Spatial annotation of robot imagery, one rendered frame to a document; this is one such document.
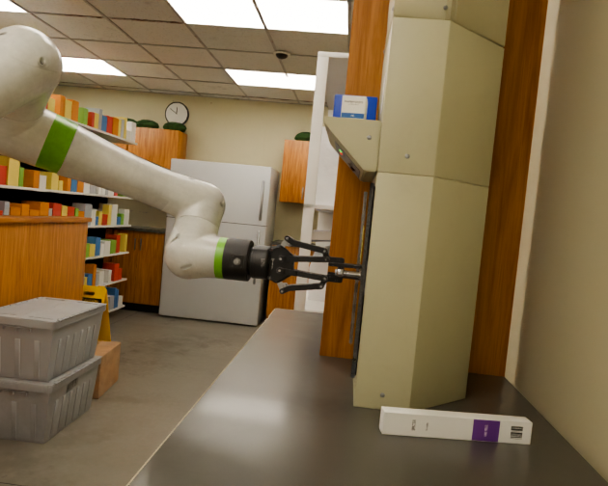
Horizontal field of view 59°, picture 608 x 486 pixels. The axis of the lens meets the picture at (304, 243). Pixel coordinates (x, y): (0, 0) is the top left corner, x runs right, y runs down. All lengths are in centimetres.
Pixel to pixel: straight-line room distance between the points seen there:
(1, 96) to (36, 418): 241
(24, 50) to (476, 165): 88
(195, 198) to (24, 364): 211
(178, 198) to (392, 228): 48
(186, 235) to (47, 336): 196
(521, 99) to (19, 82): 114
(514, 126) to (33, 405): 263
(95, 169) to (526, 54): 108
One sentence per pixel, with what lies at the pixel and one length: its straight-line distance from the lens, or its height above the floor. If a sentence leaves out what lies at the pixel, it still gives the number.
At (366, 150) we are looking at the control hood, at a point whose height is 145.
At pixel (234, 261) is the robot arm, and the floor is 120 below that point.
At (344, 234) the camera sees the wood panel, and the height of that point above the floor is 127.
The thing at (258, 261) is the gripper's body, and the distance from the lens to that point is 117.
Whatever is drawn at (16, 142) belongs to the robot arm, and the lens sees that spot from 120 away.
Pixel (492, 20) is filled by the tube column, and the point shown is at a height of 175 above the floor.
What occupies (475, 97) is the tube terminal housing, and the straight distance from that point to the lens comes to 121.
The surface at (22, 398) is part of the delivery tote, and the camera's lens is 324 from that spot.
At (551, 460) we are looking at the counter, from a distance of 107.
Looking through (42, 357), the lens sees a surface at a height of 46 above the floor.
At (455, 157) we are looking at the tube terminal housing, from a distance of 115.
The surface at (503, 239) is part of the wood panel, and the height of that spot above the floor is 130.
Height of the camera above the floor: 131
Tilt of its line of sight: 3 degrees down
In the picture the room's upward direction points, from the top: 5 degrees clockwise
